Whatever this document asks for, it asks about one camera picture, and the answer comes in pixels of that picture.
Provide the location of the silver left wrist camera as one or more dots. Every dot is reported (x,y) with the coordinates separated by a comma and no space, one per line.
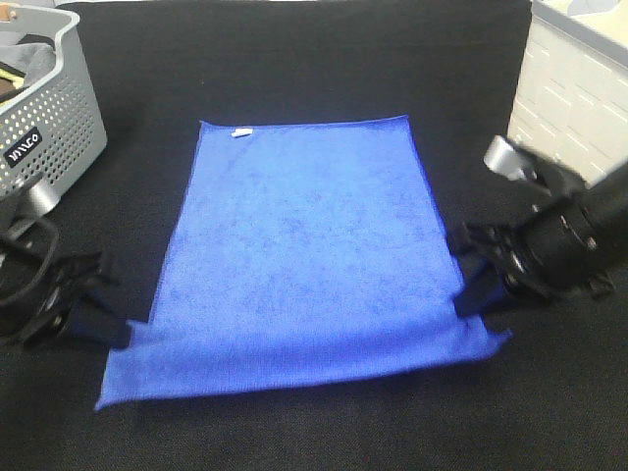
(39,197)

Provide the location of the white plastic storage crate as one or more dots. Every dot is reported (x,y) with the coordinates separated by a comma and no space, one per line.
(570,104)

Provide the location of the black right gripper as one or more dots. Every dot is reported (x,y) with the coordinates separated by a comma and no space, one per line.
(568,247)

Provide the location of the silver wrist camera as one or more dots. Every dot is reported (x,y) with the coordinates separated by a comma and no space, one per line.
(504,159)
(39,197)

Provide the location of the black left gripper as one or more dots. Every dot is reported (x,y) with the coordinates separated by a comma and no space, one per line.
(45,299)

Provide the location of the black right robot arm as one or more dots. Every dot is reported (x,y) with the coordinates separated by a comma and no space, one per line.
(617,182)

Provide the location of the yellow and black cloth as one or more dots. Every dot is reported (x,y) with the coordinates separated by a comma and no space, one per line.
(12,82)

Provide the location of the blue microfiber towel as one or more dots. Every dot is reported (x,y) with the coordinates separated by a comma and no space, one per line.
(303,255)

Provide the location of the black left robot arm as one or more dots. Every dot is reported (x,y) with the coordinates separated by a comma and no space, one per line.
(21,233)

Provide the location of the grey cloth in basket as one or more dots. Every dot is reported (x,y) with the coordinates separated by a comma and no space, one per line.
(30,61)

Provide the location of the grey perforated plastic basket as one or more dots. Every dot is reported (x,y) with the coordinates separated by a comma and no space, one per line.
(54,128)

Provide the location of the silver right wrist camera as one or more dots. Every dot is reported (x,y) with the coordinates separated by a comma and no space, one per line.
(504,159)

